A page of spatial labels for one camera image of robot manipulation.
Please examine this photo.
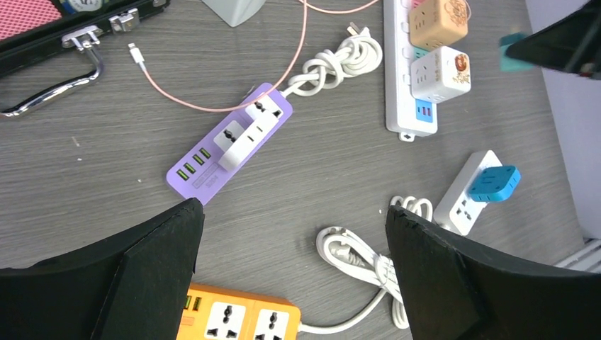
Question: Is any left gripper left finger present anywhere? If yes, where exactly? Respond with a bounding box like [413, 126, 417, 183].
[1, 198, 205, 339]

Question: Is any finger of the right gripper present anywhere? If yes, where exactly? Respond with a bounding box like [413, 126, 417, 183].
[513, 0, 600, 80]

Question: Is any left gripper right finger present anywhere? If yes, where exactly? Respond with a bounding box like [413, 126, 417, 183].
[386, 206, 600, 339]

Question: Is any blue charger adapter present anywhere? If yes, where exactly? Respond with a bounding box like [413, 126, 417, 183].
[468, 165, 522, 203]

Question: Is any purple power strip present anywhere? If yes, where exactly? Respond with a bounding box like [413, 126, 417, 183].
[166, 83, 293, 205]

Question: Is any white cube socket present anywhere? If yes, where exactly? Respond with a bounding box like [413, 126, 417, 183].
[410, 46, 472, 103]

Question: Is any tan dragon cube socket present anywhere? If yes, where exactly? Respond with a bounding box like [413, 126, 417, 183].
[409, 0, 471, 51]

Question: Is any white adapter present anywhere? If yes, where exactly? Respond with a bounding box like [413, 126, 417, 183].
[218, 113, 279, 171]

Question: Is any pink charging cable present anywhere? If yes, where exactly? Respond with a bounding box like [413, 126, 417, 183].
[128, 0, 381, 113]

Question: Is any teal charger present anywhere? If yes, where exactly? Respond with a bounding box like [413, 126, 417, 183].
[498, 32, 534, 73]

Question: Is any pink cube socket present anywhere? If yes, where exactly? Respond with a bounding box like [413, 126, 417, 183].
[411, 0, 425, 9]

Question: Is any orange power strip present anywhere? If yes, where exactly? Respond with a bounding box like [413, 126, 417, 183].
[176, 283, 301, 340]

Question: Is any white grey power strip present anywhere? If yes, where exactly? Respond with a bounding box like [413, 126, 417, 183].
[433, 150, 502, 236]

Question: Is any long white colourful power strip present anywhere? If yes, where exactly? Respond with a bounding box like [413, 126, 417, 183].
[383, 0, 438, 142]

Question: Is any black poker chip case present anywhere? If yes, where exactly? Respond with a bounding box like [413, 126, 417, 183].
[1, 0, 170, 119]

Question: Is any white metronome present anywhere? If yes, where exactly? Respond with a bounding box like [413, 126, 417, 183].
[202, 0, 266, 28]

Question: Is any white coiled cable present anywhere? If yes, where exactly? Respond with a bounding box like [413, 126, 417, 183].
[298, 195, 435, 335]

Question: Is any white bundled cord with plug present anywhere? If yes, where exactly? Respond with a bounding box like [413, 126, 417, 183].
[281, 22, 383, 98]

